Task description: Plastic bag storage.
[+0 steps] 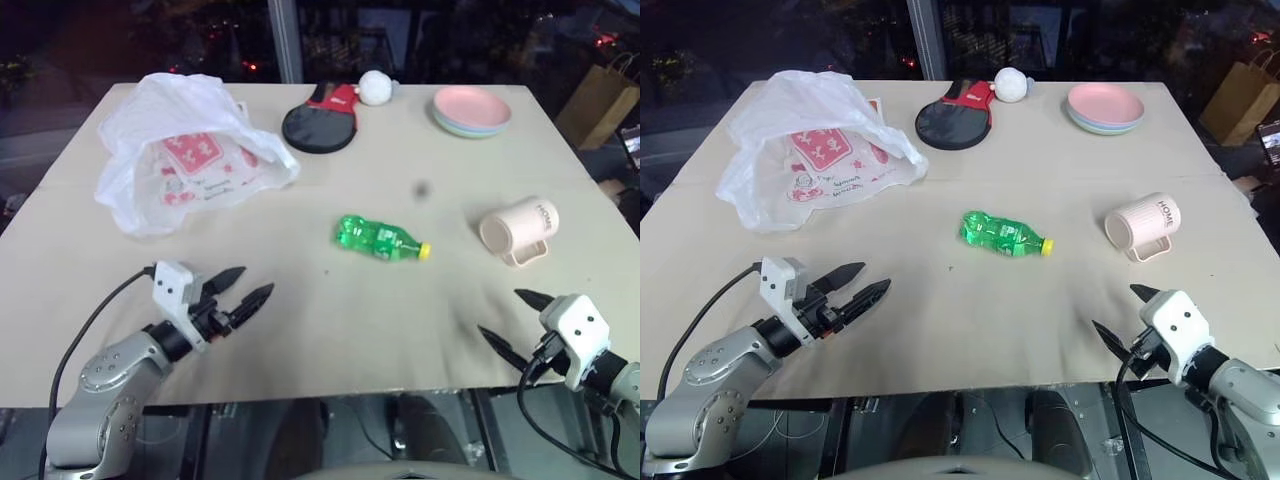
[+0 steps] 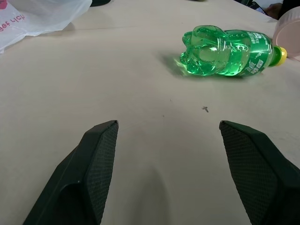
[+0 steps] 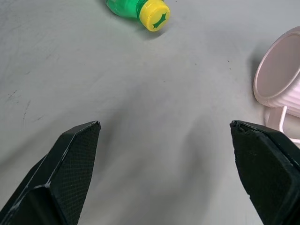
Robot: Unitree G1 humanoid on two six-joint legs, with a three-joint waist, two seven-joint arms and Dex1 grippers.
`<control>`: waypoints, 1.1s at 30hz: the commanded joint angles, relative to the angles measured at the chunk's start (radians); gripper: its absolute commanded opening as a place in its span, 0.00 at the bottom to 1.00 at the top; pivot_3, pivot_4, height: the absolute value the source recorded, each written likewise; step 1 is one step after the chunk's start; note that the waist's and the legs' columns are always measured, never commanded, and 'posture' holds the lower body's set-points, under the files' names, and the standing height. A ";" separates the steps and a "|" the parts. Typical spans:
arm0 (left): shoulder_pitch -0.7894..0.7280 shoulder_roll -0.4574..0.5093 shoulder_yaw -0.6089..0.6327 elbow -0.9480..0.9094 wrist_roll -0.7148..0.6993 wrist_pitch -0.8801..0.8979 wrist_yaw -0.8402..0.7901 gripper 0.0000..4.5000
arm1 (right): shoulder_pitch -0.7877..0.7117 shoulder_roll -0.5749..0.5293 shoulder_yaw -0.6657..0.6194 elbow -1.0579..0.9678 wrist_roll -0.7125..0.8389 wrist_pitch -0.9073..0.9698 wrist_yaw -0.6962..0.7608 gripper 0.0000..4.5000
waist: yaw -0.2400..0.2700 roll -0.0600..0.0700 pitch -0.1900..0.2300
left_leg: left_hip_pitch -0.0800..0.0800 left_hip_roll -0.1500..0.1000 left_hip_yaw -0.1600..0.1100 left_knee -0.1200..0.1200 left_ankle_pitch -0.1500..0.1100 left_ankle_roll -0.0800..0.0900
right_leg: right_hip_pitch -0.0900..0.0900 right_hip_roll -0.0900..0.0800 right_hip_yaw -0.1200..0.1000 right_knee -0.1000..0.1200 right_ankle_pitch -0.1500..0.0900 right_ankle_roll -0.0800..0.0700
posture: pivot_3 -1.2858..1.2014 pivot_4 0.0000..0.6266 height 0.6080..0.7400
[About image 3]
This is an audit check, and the green bottle with yellow cap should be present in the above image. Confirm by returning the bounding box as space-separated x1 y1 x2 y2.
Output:
105 0 171 32

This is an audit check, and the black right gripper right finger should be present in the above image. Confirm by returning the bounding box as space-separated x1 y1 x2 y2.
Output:
230 120 300 225

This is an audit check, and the pink ribbed plastic cup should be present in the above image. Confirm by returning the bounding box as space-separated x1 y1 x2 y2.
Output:
253 26 300 143

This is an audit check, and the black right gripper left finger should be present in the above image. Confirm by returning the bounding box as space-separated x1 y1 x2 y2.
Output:
0 120 102 225

